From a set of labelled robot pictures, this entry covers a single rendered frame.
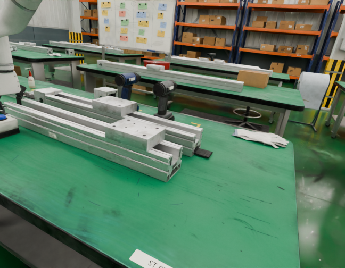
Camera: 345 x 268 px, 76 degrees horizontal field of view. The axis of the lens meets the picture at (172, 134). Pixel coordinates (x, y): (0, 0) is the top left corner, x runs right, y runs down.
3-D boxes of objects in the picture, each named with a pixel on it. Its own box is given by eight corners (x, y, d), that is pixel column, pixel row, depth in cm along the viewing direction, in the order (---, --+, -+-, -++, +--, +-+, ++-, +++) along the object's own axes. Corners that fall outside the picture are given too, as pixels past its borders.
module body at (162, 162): (7, 120, 97) (2, 102, 93) (30, 115, 105) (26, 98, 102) (166, 183, 66) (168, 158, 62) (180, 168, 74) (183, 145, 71)
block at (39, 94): (31, 108, 114) (28, 90, 110) (53, 103, 124) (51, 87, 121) (42, 112, 111) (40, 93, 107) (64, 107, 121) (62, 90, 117)
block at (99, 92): (91, 105, 129) (90, 89, 125) (106, 101, 138) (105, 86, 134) (103, 109, 124) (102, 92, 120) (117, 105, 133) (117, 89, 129)
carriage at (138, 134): (105, 145, 72) (104, 125, 69) (126, 134, 81) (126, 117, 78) (146, 159, 66) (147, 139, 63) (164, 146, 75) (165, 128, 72)
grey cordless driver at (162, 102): (148, 128, 103) (150, 81, 95) (166, 117, 120) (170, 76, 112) (162, 132, 101) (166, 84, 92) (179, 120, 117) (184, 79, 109)
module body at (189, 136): (47, 111, 113) (44, 94, 109) (64, 107, 121) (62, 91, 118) (190, 157, 81) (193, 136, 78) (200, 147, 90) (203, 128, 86)
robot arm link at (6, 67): (7, 61, 99) (8, 68, 100) (-16, 61, 92) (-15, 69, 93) (18, 63, 96) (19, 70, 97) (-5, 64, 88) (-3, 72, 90)
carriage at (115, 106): (92, 114, 97) (91, 99, 95) (109, 109, 107) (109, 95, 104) (121, 123, 91) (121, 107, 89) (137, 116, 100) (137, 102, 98)
